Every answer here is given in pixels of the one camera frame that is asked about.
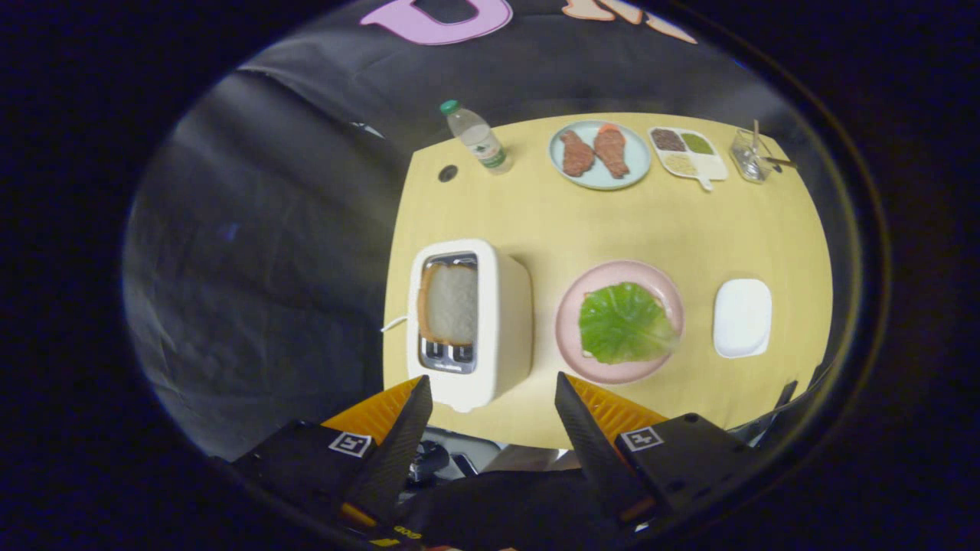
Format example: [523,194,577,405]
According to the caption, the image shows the white rectangular plate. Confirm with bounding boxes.
[713,279,773,359]

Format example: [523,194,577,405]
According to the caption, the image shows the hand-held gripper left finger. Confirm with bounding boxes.
[230,375,434,536]

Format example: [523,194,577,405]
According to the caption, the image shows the brown meat piece orange tip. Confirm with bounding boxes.
[594,125,630,179]

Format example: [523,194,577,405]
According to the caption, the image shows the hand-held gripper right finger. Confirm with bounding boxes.
[554,372,755,529]

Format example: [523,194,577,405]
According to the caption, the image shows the clear plastic water bottle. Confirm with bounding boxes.
[439,99,514,175]

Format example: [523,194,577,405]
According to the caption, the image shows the round pink plate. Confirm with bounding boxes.
[556,260,686,385]

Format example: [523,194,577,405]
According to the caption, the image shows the round light blue plate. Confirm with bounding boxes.
[548,120,652,191]

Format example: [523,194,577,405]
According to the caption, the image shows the white toaster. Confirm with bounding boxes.
[406,239,534,414]

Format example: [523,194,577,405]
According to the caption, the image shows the green lettuce leaf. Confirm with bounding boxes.
[579,282,681,365]

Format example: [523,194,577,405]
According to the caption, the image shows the white divided dish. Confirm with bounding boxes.
[648,126,729,192]

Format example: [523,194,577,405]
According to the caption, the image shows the white bread slice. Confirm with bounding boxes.
[418,262,479,347]

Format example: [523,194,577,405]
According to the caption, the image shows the clear glass cup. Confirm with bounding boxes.
[730,129,774,184]

